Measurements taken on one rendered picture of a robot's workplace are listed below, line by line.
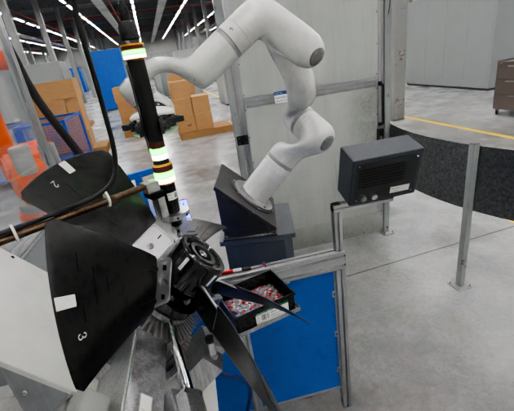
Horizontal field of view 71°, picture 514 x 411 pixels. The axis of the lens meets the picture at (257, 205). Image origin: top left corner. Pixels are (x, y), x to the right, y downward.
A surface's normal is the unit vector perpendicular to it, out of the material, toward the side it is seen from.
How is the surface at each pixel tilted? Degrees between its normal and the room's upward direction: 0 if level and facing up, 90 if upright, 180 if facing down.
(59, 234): 67
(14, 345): 50
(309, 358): 90
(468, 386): 0
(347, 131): 90
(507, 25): 90
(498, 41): 90
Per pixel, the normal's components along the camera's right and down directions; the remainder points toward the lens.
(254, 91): 0.18, 0.36
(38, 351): 0.66, -0.74
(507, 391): -0.14, -0.91
